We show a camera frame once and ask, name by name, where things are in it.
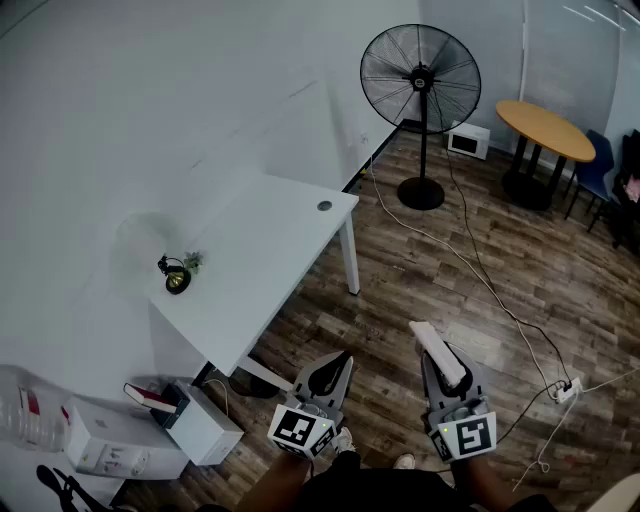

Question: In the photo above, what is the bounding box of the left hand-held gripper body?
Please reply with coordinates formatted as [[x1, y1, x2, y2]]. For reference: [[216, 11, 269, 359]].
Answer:
[[267, 391, 345, 460]]

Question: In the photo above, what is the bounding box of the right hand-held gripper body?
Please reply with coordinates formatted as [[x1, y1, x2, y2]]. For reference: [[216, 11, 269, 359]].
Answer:
[[423, 393, 499, 464]]

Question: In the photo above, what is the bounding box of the white oblong object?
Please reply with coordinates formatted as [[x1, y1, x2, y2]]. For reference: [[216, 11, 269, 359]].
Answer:
[[408, 320, 467, 389]]

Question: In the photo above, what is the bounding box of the person's right forearm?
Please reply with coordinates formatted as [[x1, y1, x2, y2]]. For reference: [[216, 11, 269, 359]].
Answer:
[[448, 456, 505, 507]]

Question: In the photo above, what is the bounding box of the person's left forearm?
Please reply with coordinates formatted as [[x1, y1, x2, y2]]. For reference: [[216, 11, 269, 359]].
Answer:
[[258, 448, 315, 512]]

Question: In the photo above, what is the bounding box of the white left shoe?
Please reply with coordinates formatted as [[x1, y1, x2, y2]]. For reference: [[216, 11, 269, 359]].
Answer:
[[331, 426, 357, 455]]

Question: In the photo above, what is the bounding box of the black round base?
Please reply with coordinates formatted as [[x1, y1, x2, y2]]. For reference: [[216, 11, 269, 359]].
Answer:
[[227, 353, 282, 400]]

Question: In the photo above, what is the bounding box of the white power strip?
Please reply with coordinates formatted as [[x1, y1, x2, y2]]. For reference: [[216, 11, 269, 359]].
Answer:
[[551, 376, 585, 405]]

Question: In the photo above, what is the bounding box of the plain white box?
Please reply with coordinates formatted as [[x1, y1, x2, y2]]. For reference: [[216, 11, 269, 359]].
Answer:
[[166, 379, 246, 467]]

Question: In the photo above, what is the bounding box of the person's black clothing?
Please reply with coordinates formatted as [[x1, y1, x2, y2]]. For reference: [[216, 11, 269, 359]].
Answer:
[[198, 448, 557, 512]]

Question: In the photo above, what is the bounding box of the white desk leg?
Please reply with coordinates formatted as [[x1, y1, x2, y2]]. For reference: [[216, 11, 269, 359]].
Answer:
[[338, 209, 362, 296]]

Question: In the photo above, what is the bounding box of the black box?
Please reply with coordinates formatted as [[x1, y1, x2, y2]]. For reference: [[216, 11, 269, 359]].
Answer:
[[149, 381, 192, 431]]

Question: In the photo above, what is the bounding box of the red book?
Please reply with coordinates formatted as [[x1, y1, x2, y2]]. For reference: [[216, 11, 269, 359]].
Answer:
[[122, 381, 179, 415]]

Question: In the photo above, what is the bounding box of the white box with pictures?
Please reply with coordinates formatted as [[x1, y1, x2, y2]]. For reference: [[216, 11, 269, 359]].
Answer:
[[66, 397, 190, 482]]

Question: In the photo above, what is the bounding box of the white shade desk lamp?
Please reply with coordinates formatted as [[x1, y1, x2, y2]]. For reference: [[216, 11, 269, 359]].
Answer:
[[111, 209, 194, 296]]

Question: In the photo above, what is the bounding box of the black chair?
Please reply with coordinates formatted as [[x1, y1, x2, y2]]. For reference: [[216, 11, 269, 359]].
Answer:
[[587, 128, 640, 252]]

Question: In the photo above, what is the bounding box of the white microwave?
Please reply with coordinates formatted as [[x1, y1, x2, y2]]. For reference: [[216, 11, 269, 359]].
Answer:
[[446, 121, 492, 162]]

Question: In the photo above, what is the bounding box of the blue chair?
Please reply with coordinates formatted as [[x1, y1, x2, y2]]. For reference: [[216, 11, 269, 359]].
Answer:
[[563, 129, 616, 222]]

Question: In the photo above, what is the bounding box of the round wooden table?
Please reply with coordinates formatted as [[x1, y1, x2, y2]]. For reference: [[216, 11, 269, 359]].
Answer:
[[495, 99, 598, 212]]

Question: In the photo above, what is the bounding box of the clear plastic water bottle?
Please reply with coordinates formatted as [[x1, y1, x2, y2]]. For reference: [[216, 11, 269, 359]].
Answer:
[[0, 364, 72, 454]]

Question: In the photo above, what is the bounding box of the black standing fan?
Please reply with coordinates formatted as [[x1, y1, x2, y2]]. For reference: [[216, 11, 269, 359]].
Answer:
[[359, 23, 483, 212]]

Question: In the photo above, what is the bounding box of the short black cable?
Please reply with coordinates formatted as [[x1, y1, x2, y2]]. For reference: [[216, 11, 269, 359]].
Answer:
[[492, 383, 559, 447]]

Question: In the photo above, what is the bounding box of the thin white cable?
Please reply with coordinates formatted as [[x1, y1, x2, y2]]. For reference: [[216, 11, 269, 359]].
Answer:
[[511, 367, 640, 494]]

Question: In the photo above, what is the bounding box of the long black cable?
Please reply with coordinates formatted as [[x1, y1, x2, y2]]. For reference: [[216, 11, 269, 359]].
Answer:
[[441, 144, 574, 389]]

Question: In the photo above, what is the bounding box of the long white cable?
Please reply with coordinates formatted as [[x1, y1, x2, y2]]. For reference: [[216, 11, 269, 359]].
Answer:
[[366, 157, 564, 400]]

